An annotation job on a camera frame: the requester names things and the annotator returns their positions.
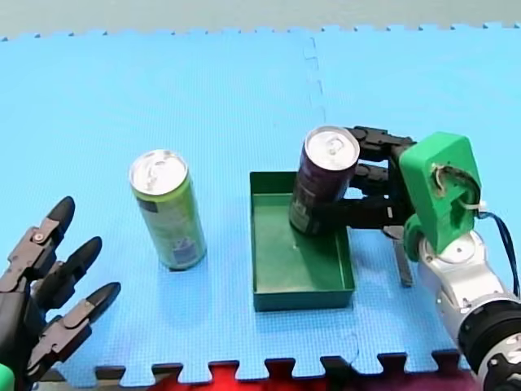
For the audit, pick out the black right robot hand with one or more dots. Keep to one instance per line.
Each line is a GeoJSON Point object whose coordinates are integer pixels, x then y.
{"type": "Point", "coordinates": [376, 203]}

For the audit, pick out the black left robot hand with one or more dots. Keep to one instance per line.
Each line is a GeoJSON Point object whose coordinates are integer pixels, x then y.
{"type": "Point", "coordinates": [38, 285]}

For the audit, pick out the dark purple drink can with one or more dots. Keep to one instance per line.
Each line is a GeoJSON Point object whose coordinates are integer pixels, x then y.
{"type": "Point", "coordinates": [321, 179]}

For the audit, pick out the green drink can dark band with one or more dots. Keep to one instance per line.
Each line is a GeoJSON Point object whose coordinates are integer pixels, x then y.
{"type": "Point", "coordinates": [169, 212]}

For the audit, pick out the shallow green tray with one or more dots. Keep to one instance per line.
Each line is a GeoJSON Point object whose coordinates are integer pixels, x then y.
{"type": "Point", "coordinates": [297, 260]}

